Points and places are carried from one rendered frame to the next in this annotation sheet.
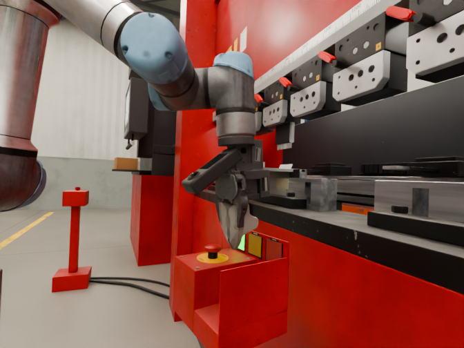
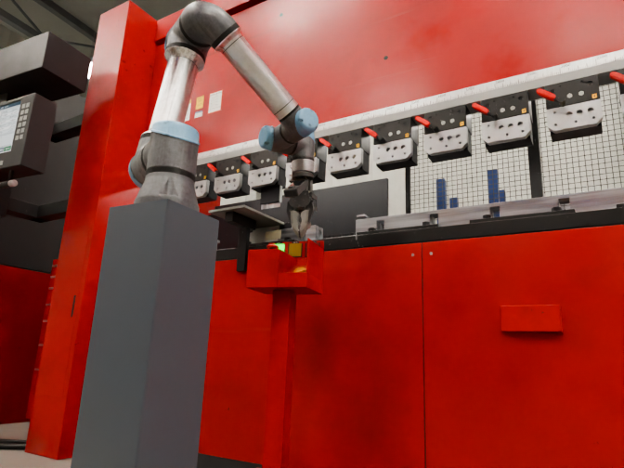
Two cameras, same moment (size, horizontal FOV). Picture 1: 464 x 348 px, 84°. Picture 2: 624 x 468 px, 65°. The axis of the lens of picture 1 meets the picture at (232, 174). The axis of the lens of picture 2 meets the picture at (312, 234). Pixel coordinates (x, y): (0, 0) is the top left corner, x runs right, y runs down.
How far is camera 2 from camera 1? 125 cm
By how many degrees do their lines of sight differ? 39
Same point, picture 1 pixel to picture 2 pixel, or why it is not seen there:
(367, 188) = not seen: hidden behind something
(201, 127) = (124, 182)
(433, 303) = (393, 253)
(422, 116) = (360, 202)
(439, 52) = (387, 156)
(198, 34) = (134, 70)
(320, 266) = (332, 265)
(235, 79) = (310, 142)
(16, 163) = not seen: hidden behind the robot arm
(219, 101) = (300, 151)
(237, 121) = (310, 164)
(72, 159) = not seen: outside the picture
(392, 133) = (339, 215)
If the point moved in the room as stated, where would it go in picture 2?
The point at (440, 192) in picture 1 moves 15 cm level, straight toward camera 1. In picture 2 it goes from (389, 220) to (395, 208)
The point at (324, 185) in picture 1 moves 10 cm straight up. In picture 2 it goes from (317, 230) to (318, 206)
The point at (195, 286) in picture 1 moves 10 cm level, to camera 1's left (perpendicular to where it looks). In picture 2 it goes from (279, 258) to (251, 253)
